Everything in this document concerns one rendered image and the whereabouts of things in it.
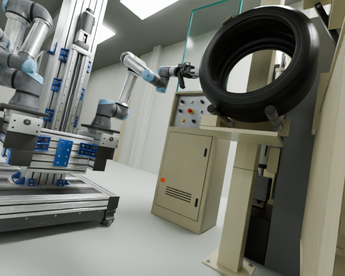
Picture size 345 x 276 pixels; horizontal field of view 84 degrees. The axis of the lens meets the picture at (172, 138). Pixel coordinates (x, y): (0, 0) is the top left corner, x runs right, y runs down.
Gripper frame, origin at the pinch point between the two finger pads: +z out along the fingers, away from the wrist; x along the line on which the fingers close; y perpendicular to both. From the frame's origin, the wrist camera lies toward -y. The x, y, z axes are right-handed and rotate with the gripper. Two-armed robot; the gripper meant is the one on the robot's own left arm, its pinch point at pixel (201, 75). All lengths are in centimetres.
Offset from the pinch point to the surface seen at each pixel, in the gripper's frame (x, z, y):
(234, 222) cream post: 25, 38, -83
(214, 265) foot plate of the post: 21, 34, -111
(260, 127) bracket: 22.5, 37.6, -21.6
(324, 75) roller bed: 18, 62, 11
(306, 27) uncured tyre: -12, 51, 18
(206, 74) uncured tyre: -12.1, 10.6, -4.8
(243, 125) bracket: 22.5, 27.4, -22.2
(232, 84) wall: 264, -88, 100
